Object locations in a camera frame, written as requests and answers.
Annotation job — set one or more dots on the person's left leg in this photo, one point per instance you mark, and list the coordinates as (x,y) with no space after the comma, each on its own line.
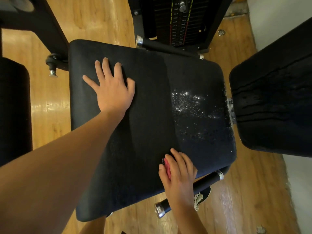
(92,225)

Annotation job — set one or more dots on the person's left hand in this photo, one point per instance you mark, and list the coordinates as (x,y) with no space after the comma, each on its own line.
(113,92)

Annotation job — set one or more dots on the pink cleaning cloth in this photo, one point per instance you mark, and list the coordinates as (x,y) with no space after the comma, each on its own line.
(166,168)

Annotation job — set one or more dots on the person's right forearm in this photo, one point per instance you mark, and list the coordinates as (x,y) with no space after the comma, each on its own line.
(190,220)

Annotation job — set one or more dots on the person's left forearm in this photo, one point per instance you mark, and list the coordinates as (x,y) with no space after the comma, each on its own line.
(48,173)

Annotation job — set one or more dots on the person's right black shoe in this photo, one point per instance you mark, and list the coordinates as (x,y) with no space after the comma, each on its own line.
(202,196)

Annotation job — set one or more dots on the person's right hand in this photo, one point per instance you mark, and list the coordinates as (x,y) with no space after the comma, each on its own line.
(178,180)

